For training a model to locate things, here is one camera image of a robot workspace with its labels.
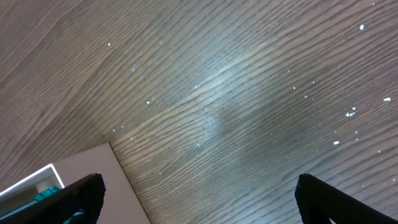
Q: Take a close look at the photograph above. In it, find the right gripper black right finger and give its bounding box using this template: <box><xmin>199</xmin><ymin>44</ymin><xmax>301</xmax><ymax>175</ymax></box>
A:
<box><xmin>295</xmin><ymin>174</ymin><xmax>397</xmax><ymax>224</ymax></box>

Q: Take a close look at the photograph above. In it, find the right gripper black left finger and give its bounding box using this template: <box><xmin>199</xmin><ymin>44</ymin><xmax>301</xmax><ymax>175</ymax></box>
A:
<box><xmin>1</xmin><ymin>173</ymin><xmax>106</xmax><ymax>224</ymax></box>

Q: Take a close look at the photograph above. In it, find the green soap packet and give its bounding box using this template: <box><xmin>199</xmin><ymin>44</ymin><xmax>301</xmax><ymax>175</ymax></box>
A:
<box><xmin>1</xmin><ymin>187</ymin><xmax>89</xmax><ymax>224</ymax></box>

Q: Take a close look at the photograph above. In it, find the white cardboard box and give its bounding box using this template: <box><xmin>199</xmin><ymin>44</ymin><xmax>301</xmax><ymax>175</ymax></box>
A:
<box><xmin>1</xmin><ymin>143</ymin><xmax>150</xmax><ymax>224</ymax></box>

